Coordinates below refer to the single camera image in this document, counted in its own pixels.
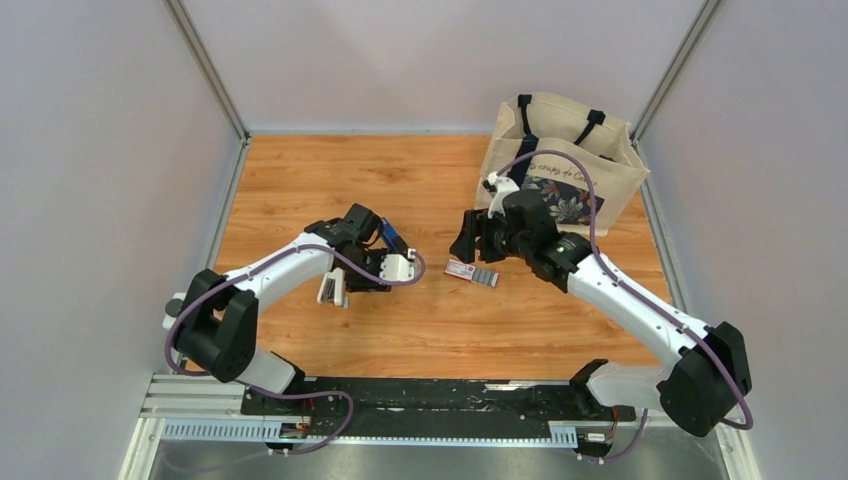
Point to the red white staple box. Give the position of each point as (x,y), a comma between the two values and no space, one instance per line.
(471,273)

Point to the blue stapler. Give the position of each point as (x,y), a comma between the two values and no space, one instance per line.
(390,238)

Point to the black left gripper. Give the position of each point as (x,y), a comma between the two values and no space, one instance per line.
(371,284)

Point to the white stapler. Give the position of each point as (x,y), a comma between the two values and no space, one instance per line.
(332,289)

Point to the aluminium frame rail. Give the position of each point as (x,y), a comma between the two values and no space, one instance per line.
(179,408)

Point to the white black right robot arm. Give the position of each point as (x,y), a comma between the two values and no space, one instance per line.
(703,371)

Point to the beige floral tote bag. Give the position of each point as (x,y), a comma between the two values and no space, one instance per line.
(584,167)

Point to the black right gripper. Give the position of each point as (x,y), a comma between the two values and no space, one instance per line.
(464,246)

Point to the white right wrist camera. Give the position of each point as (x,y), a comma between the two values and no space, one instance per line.
(499,187)

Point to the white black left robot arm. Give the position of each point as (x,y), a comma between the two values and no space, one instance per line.
(214,324)

